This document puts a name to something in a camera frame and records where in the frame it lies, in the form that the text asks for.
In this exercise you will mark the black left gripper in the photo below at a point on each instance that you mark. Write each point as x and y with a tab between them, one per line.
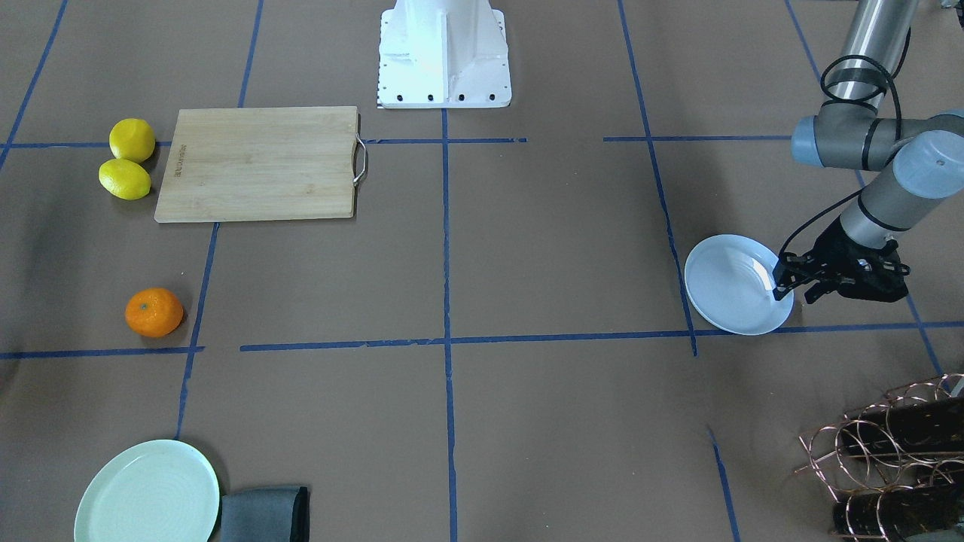
831	251

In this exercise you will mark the light blue plate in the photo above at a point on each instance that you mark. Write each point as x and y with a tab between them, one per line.
729	280

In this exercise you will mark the orange mandarin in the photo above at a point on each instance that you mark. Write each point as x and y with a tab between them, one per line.
154	312

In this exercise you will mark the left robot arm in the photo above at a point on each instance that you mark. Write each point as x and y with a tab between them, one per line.
919	164

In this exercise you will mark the light green plate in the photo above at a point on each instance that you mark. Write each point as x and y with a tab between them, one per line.
160	490

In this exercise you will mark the dark wine bottle upper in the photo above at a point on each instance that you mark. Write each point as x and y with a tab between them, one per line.
924	430

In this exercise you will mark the dark wine bottle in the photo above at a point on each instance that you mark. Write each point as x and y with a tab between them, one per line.
924	430
920	514

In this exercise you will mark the dark wine bottle lower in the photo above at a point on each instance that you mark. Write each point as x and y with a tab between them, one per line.
920	514

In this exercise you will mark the grey folded cloth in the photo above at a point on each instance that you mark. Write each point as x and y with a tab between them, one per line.
270	513

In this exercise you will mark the bamboo cutting board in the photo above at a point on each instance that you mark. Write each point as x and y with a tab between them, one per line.
262	164

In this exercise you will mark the upper yellow lemon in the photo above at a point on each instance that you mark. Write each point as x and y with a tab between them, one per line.
132	139

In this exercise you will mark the yellow lemon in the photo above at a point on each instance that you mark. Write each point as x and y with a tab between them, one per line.
125	179
132	139

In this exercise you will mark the lower yellow lemon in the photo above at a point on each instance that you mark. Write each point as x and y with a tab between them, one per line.
125	179

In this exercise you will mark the copper wire wine rack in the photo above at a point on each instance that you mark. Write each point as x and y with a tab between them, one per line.
894	468

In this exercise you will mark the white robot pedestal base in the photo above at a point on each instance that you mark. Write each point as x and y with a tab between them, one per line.
443	54

